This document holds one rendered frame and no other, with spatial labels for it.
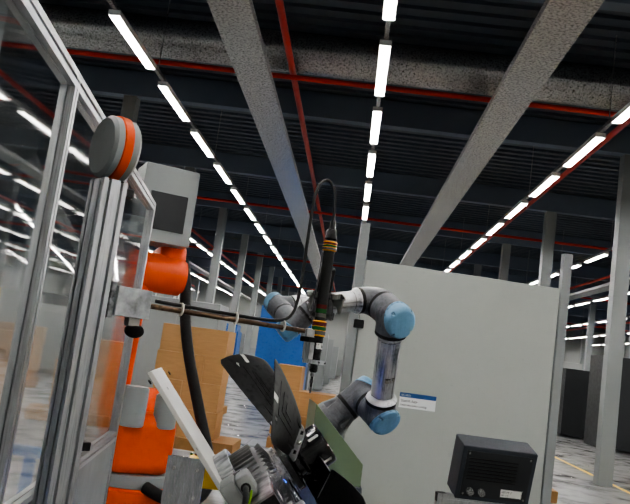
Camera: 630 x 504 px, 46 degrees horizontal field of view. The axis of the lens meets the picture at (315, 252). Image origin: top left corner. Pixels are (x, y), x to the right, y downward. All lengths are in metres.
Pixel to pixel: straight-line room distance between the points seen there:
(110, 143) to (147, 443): 4.38
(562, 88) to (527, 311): 6.88
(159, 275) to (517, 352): 3.03
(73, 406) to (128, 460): 4.21
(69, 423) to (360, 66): 9.20
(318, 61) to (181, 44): 1.93
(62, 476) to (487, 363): 2.84
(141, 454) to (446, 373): 2.74
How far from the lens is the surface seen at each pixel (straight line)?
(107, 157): 1.82
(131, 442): 5.99
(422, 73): 10.66
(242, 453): 2.11
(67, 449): 1.82
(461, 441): 2.68
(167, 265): 6.14
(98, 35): 11.39
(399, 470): 4.15
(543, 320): 4.35
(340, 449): 2.86
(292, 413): 1.98
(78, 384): 1.81
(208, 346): 10.18
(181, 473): 2.06
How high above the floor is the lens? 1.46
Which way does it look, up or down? 8 degrees up
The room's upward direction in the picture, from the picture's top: 8 degrees clockwise
